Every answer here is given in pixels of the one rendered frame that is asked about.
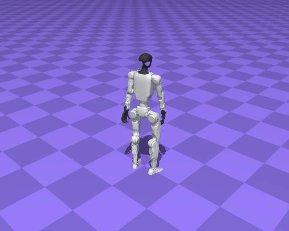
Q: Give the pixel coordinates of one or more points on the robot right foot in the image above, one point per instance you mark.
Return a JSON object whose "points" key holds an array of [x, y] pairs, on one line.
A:
{"points": [[151, 171]]}

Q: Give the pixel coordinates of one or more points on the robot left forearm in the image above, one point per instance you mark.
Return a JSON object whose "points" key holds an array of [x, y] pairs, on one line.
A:
{"points": [[128, 100]]}

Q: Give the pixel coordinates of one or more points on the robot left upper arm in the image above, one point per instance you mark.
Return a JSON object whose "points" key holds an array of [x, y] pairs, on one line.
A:
{"points": [[130, 82]]}

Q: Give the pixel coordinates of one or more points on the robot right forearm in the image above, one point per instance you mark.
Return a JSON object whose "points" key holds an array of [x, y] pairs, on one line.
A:
{"points": [[162, 102]]}

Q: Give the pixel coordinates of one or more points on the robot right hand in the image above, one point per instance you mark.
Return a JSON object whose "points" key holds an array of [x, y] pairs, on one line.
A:
{"points": [[163, 116]]}

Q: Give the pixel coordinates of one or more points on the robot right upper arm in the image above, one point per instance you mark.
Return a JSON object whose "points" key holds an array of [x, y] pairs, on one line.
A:
{"points": [[157, 80]]}

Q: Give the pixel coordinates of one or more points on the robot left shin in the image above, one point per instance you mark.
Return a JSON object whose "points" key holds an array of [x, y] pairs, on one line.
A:
{"points": [[135, 150]]}

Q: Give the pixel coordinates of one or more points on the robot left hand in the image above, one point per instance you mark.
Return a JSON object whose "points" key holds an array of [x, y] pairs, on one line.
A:
{"points": [[125, 115]]}

